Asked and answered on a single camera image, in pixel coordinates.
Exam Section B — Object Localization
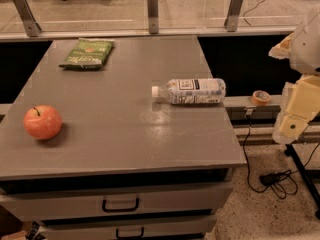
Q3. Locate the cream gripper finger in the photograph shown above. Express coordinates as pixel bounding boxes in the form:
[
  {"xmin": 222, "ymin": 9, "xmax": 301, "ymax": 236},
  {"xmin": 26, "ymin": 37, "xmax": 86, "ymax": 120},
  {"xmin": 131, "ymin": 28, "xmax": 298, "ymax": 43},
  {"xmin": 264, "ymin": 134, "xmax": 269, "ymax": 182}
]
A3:
[
  {"xmin": 268, "ymin": 33, "xmax": 294, "ymax": 59},
  {"xmin": 272, "ymin": 75, "xmax": 320, "ymax": 144}
]

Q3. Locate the red apple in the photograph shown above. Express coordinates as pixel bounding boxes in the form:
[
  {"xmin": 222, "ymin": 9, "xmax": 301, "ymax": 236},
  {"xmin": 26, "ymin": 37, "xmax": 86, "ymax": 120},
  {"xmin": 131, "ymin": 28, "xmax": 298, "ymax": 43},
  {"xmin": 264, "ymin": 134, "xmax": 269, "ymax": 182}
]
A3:
[{"xmin": 23, "ymin": 105, "xmax": 62, "ymax": 140}]

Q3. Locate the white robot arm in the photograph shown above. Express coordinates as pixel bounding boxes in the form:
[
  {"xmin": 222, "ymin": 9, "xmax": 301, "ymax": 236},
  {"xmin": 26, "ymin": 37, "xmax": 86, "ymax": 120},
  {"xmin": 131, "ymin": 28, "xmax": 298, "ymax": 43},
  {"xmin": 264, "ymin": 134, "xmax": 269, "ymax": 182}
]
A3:
[{"xmin": 269, "ymin": 4, "xmax": 320, "ymax": 144}]

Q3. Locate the clear plastic water bottle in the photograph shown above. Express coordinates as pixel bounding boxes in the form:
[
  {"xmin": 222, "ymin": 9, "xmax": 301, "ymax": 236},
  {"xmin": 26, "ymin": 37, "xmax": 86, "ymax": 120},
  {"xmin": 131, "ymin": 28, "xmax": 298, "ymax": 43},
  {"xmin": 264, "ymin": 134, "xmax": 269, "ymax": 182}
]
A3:
[{"xmin": 152, "ymin": 78, "xmax": 226, "ymax": 105}]

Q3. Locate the orange tape roll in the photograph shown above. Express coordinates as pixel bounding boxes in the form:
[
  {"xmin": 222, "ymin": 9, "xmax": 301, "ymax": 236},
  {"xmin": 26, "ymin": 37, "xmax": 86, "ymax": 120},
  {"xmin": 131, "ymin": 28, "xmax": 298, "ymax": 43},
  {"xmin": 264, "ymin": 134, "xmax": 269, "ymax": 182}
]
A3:
[{"xmin": 251, "ymin": 90, "xmax": 271, "ymax": 106}]

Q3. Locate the black metal stand leg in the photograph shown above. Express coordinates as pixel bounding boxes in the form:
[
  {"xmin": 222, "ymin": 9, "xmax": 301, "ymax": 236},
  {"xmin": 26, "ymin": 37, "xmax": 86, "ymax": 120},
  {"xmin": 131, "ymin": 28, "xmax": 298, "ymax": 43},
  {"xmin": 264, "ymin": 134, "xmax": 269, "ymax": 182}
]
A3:
[{"xmin": 284, "ymin": 144, "xmax": 320, "ymax": 220}]

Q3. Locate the upper grey drawer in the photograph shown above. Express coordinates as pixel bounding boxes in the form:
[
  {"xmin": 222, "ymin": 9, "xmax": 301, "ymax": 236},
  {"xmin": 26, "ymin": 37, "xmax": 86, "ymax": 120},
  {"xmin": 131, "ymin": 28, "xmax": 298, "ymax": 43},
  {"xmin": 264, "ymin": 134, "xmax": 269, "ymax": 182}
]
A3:
[{"xmin": 0, "ymin": 182, "xmax": 232, "ymax": 221}]

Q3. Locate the grey drawer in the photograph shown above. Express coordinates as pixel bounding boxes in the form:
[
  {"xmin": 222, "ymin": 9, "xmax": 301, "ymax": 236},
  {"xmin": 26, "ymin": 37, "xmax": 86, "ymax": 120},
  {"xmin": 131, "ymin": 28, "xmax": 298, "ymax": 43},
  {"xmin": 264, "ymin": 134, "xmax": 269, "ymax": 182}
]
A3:
[
  {"xmin": 39, "ymin": 215, "xmax": 216, "ymax": 240},
  {"xmin": 0, "ymin": 182, "xmax": 232, "ymax": 221}
]

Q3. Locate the lower grey drawer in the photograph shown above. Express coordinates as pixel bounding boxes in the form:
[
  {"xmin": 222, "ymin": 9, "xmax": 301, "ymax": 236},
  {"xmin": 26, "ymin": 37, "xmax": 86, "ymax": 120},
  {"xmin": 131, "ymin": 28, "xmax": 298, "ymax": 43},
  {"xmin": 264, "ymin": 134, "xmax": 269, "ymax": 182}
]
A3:
[{"xmin": 39, "ymin": 215, "xmax": 216, "ymax": 240}]

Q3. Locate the green chip bag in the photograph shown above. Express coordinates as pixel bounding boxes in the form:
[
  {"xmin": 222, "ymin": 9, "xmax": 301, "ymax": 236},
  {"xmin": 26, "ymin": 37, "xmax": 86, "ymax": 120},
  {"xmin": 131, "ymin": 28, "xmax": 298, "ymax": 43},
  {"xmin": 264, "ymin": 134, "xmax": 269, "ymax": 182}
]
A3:
[{"xmin": 60, "ymin": 38, "xmax": 114, "ymax": 70}]

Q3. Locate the right metal railing bracket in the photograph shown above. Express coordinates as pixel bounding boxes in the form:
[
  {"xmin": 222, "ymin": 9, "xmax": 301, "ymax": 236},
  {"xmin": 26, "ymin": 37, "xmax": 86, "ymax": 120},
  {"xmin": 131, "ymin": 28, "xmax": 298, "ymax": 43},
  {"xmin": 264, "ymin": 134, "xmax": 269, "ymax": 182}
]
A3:
[{"xmin": 224, "ymin": 0, "xmax": 243, "ymax": 32}]

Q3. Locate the metal railing bracket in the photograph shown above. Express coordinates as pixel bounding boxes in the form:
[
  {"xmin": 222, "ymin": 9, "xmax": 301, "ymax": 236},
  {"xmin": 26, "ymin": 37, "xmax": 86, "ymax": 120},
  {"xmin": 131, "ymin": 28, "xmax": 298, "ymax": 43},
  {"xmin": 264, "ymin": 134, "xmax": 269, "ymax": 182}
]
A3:
[
  {"xmin": 147, "ymin": 0, "xmax": 159, "ymax": 34},
  {"xmin": 224, "ymin": 0, "xmax": 243, "ymax": 32},
  {"xmin": 12, "ymin": 0, "xmax": 42, "ymax": 37}
]

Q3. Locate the black power cable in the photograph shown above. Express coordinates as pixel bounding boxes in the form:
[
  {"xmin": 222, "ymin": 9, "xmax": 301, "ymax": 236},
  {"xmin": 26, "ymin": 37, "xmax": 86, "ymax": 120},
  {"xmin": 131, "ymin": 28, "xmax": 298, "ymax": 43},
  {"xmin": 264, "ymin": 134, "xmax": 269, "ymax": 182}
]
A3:
[{"xmin": 242, "ymin": 115, "xmax": 320, "ymax": 200}]

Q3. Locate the middle metal railing bracket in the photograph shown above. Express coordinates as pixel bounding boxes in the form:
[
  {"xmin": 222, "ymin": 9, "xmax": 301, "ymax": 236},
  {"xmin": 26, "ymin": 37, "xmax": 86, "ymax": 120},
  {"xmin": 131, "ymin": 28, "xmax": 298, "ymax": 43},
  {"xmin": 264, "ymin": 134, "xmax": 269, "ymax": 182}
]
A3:
[{"xmin": 147, "ymin": 0, "xmax": 159, "ymax": 34}]

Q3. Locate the left metal railing bracket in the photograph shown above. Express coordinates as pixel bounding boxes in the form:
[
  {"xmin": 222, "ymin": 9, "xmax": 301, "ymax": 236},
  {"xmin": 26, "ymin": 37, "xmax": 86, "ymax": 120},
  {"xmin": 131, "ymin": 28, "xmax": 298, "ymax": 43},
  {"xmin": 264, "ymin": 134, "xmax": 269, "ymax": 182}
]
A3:
[{"xmin": 12, "ymin": 0, "xmax": 42, "ymax": 37}]

